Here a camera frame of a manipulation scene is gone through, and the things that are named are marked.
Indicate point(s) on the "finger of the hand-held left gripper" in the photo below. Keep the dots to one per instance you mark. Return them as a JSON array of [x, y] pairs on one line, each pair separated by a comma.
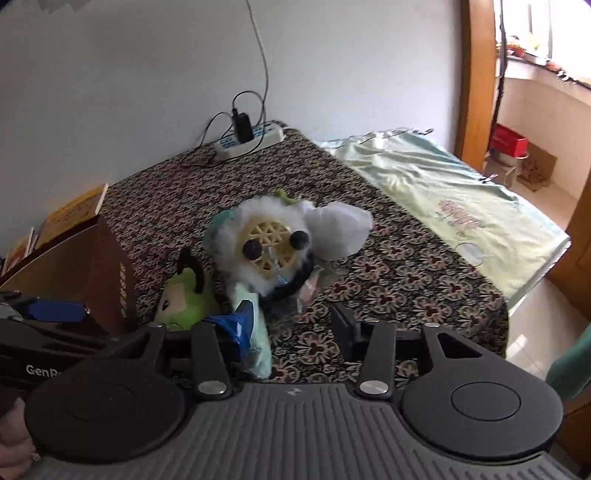
[[69, 332], [55, 311]]

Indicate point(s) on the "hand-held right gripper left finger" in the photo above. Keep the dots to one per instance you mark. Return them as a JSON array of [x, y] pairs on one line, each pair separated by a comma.
[[240, 327]]

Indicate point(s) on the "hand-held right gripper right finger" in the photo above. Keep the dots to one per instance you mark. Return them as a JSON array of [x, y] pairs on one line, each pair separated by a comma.
[[344, 330]]

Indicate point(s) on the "green plush toy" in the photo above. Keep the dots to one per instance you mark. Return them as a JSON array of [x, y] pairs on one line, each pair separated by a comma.
[[184, 300]]

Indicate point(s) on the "brown cardboard box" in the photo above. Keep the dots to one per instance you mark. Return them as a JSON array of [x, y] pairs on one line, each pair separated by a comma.
[[92, 258]]

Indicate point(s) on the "panda plush with bamboo leaves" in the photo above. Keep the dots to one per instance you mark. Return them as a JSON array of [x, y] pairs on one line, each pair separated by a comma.
[[240, 221]]

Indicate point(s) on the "person's left hand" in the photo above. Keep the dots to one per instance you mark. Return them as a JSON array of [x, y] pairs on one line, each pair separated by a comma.
[[11, 429]]

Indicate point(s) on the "clear plastic wrapper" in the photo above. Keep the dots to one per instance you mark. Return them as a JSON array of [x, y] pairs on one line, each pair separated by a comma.
[[314, 290]]

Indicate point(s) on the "floral patterned cloth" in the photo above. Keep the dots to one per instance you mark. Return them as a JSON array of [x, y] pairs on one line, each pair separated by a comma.
[[392, 277]]

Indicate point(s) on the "yellow book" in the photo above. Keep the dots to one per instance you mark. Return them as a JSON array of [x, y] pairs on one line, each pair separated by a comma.
[[74, 210]]

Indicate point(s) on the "light green bed sheet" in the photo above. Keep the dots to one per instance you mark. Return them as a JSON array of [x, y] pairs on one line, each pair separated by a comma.
[[438, 194]]

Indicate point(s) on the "white power strip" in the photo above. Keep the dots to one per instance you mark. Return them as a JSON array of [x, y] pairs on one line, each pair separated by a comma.
[[258, 136]]

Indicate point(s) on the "black charger adapter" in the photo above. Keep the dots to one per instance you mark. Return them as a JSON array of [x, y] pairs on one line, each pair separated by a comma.
[[242, 127]]

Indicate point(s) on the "teal garment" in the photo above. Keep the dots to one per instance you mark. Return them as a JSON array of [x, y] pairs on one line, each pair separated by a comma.
[[572, 364]]

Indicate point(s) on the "wooden door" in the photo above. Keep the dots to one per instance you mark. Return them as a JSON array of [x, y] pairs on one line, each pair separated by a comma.
[[572, 249]]

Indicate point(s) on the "red box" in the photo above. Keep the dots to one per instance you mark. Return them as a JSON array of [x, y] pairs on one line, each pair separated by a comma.
[[508, 138]]

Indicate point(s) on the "small cardboard carton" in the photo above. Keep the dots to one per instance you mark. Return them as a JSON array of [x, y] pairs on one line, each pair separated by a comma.
[[540, 164]]

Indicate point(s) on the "black pole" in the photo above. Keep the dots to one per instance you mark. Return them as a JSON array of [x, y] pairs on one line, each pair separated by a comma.
[[501, 69]]

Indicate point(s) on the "wooden door frame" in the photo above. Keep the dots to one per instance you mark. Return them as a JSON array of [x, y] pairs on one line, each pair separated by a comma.
[[475, 92]]

